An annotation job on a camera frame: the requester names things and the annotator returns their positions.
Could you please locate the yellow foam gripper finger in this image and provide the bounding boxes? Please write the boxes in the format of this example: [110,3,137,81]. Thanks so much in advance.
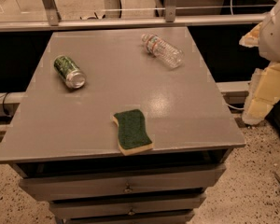
[242,62,280,125]
[239,23,261,48]

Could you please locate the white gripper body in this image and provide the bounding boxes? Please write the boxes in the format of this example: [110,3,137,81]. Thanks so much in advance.
[259,0,280,63]

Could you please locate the clear plastic water bottle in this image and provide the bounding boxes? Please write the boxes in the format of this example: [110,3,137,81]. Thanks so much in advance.
[141,34,184,69]

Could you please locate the green and yellow sponge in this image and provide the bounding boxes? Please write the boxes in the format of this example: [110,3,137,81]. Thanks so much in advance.
[113,109,154,156]

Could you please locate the green soda can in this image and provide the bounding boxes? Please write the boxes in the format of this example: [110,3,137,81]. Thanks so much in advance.
[53,55,86,89]

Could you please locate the grey drawer cabinet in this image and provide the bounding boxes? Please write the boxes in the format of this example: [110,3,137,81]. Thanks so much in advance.
[0,27,245,224]

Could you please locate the metal railing frame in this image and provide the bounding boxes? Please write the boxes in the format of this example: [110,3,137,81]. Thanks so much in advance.
[0,0,278,32]

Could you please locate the grey pipe with black cable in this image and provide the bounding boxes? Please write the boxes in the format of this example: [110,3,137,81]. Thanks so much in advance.
[0,92,25,117]

